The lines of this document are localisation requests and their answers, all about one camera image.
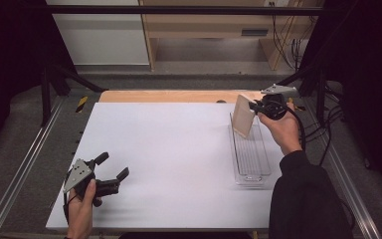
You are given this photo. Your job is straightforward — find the person's left hand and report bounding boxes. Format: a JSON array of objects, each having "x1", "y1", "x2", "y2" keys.
[{"x1": 67, "y1": 178, "x2": 97, "y2": 230}]

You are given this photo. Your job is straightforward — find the clear plastic packaging tray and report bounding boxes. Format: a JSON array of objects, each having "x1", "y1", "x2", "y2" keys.
[{"x1": 228, "y1": 111, "x2": 273, "y2": 187}]

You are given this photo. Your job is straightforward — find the dark label on desk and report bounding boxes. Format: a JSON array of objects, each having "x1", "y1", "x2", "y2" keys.
[{"x1": 241, "y1": 28, "x2": 270, "y2": 37}]

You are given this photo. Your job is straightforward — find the white table mat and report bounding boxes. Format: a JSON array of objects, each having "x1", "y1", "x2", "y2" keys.
[{"x1": 45, "y1": 102, "x2": 285, "y2": 231}]

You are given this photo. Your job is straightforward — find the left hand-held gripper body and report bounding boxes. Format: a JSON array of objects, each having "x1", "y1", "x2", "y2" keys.
[{"x1": 63, "y1": 158, "x2": 120, "y2": 207}]

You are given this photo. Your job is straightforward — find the black floor cables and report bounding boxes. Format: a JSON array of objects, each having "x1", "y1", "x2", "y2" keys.
[{"x1": 302, "y1": 79, "x2": 347, "y2": 167}]

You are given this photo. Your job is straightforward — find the light wooden desk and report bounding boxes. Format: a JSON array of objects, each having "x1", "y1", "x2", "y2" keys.
[{"x1": 138, "y1": 0, "x2": 324, "y2": 72}]

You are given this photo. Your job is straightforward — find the black curtain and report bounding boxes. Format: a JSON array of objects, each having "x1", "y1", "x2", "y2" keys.
[
  {"x1": 297, "y1": 0, "x2": 382, "y2": 200},
  {"x1": 0, "y1": 0, "x2": 78, "y2": 162}
]

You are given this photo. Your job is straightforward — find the black hanging cables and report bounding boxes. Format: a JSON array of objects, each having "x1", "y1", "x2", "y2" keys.
[{"x1": 270, "y1": 1, "x2": 314, "y2": 72}]

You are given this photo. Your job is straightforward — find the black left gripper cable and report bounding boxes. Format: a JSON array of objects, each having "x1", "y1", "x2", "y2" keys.
[{"x1": 63, "y1": 191, "x2": 80, "y2": 224}]

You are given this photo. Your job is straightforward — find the white cabinet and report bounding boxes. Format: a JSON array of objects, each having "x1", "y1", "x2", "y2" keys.
[{"x1": 46, "y1": 0, "x2": 151, "y2": 67}]

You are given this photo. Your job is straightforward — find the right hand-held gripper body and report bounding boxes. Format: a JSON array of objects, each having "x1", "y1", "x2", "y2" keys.
[{"x1": 260, "y1": 84, "x2": 299, "y2": 120}]

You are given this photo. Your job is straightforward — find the black horizontal frame bar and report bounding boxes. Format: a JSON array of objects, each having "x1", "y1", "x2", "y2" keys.
[{"x1": 19, "y1": 4, "x2": 346, "y2": 16}]

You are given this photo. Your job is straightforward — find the black metal frame strut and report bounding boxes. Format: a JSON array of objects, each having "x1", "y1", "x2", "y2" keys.
[
  {"x1": 277, "y1": 64, "x2": 329, "y2": 125},
  {"x1": 40, "y1": 63, "x2": 108, "y2": 127}
]

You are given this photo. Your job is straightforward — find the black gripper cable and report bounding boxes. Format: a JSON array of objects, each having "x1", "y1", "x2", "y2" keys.
[
  {"x1": 63, "y1": 191, "x2": 80, "y2": 224},
  {"x1": 278, "y1": 101, "x2": 307, "y2": 152}
]

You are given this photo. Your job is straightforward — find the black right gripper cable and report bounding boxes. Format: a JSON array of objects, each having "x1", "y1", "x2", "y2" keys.
[{"x1": 278, "y1": 101, "x2": 307, "y2": 152}]

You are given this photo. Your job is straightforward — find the person's right hand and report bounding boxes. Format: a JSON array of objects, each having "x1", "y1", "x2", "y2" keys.
[{"x1": 258, "y1": 102, "x2": 303, "y2": 156}]

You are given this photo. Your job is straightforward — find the aluminium floor rail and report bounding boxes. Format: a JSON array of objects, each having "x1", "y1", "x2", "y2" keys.
[
  {"x1": 0, "y1": 96, "x2": 66, "y2": 239},
  {"x1": 302, "y1": 99, "x2": 382, "y2": 239}
]

